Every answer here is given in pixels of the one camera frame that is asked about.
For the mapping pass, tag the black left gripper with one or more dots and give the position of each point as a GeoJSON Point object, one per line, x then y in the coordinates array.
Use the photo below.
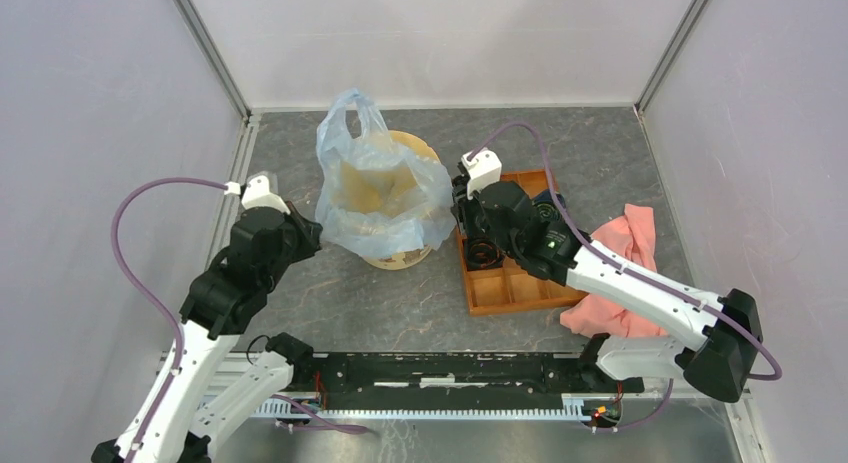
{"type": "Point", "coordinates": [310, 230]}

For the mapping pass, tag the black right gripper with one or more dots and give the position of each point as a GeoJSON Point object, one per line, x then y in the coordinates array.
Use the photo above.
{"type": "Point", "coordinates": [468, 208]}

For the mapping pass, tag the light blue plastic trash bag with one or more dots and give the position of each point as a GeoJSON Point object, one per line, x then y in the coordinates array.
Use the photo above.
{"type": "Point", "coordinates": [351, 132]}

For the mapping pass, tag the yellow capybara trash bin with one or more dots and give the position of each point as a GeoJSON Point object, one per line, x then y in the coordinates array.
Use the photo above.
{"type": "Point", "coordinates": [394, 217]}

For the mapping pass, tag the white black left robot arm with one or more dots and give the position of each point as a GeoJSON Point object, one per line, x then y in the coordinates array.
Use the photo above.
{"type": "Point", "coordinates": [171, 425]}

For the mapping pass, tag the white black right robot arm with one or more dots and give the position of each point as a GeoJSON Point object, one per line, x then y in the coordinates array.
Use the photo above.
{"type": "Point", "coordinates": [711, 340]}

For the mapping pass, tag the orange compartment tray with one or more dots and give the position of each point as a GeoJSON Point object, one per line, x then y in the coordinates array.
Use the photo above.
{"type": "Point", "coordinates": [538, 280]}

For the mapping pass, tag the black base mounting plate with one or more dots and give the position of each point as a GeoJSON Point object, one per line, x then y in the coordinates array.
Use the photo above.
{"type": "Point", "coordinates": [450, 381]}

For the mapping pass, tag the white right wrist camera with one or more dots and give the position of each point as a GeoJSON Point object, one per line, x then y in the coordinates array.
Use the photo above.
{"type": "Point", "coordinates": [482, 168]}

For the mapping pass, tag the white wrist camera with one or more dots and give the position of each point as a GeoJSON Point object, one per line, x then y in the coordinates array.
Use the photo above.
{"type": "Point", "coordinates": [482, 168]}
{"type": "Point", "coordinates": [260, 190]}

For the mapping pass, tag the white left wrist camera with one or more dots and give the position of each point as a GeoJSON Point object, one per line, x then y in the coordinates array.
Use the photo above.
{"type": "Point", "coordinates": [260, 190]}

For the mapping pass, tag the white slotted cable duct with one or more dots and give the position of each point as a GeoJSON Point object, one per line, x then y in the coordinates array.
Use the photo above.
{"type": "Point", "coordinates": [430, 412]}

